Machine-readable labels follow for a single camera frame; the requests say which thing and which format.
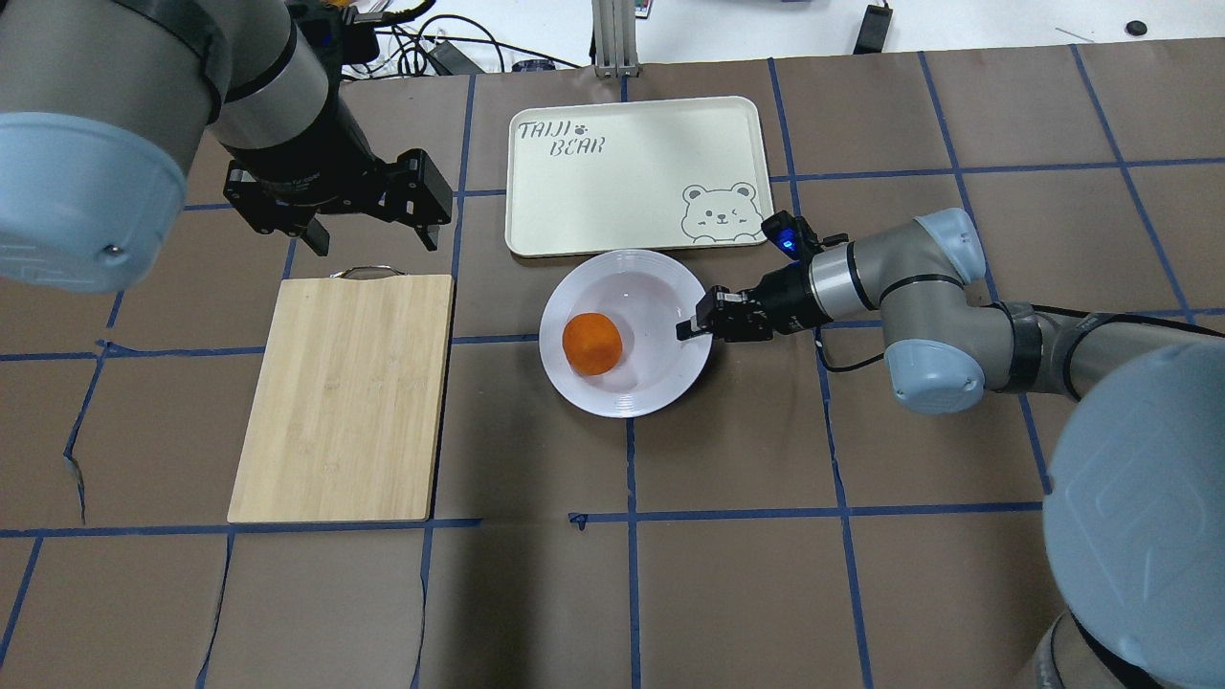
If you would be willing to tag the white round plate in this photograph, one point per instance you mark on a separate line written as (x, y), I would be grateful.
(645, 295)

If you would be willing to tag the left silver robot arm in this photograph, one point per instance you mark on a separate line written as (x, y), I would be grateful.
(105, 103)

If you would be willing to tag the bamboo cutting board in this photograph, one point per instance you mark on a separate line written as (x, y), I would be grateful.
(347, 412)

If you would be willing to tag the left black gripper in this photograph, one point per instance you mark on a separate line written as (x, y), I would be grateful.
(321, 160)

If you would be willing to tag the cream bear tray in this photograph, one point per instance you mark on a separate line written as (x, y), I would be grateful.
(689, 173)

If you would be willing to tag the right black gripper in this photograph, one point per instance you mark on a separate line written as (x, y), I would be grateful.
(783, 299)

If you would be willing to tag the aluminium frame post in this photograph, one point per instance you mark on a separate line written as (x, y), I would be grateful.
(615, 39)

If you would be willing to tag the black power adapter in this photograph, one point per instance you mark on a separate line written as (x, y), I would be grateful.
(874, 29)

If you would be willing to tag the orange fruit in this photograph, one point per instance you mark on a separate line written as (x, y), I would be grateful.
(592, 344)

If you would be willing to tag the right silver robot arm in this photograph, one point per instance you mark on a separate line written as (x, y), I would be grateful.
(1133, 520)

